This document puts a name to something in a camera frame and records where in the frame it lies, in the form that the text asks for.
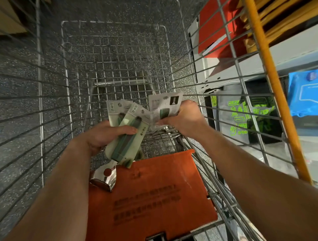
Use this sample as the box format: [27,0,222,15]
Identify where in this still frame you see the person's left hand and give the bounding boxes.
[74,120,140,157]

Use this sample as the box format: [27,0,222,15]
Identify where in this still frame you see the person's right hand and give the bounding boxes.
[155,100,210,142]

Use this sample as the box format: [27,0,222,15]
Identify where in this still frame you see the black headed green peeler packet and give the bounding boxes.
[106,99,134,128]
[89,103,151,193]

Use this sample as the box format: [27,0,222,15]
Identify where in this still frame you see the orange wire shopping cart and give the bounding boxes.
[0,0,318,241]

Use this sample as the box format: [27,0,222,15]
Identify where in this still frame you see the kitchen tools display rack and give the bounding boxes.
[190,0,318,199]

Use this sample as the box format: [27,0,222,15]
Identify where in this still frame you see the person's right forearm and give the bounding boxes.
[194,126,318,241]

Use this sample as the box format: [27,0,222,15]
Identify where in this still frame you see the person's left forearm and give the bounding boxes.
[2,139,102,241]

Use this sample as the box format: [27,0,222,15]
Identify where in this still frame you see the orange cart seat flap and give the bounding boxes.
[85,149,219,241]

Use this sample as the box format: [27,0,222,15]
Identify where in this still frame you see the green black packets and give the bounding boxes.
[228,97,277,138]

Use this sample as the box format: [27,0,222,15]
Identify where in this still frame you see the red packets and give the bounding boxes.
[198,0,249,58]

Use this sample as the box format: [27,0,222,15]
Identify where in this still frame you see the large open cardboard box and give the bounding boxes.
[0,0,28,35]

